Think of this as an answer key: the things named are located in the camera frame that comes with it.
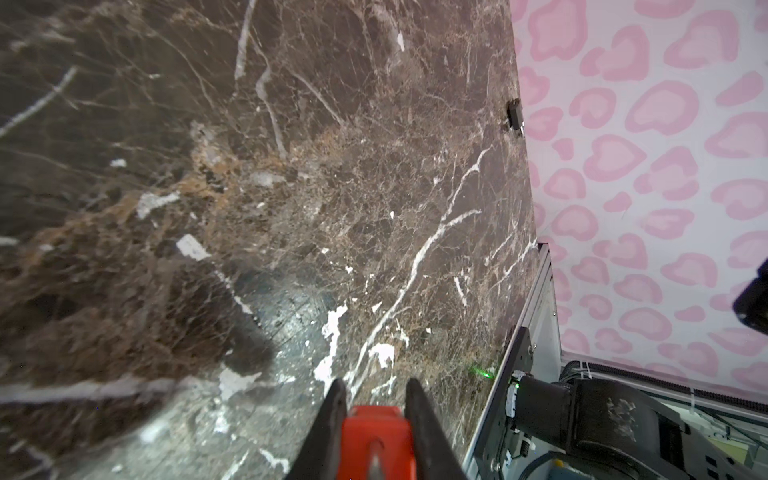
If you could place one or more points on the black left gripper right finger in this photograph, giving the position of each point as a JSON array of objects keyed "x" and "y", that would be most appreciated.
[{"x": 433, "y": 454}]

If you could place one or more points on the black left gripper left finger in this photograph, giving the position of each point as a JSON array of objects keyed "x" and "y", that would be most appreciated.
[{"x": 320, "y": 454}]

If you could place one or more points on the silver red-lock key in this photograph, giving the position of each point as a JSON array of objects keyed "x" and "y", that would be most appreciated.
[{"x": 375, "y": 469}]

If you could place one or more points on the red safety padlock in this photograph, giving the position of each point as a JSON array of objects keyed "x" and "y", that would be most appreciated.
[{"x": 382, "y": 430}]

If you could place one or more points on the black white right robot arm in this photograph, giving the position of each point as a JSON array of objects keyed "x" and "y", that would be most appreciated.
[{"x": 609, "y": 422}]

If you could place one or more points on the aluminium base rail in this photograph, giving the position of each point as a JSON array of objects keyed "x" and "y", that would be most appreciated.
[{"x": 496, "y": 450}]

